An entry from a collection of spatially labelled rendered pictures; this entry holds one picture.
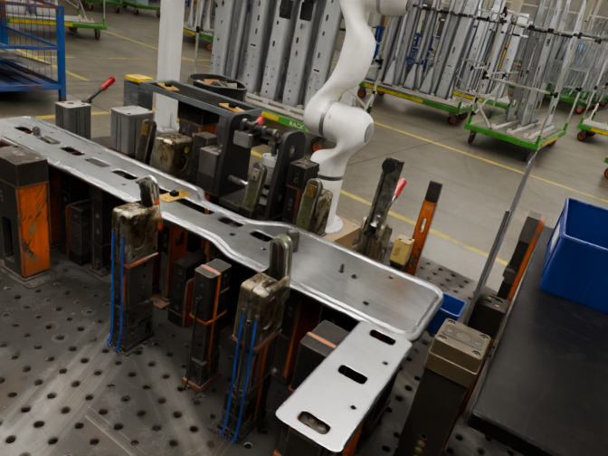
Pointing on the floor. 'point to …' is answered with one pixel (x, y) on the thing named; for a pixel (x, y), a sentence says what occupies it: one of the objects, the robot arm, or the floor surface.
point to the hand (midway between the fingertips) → (296, 14)
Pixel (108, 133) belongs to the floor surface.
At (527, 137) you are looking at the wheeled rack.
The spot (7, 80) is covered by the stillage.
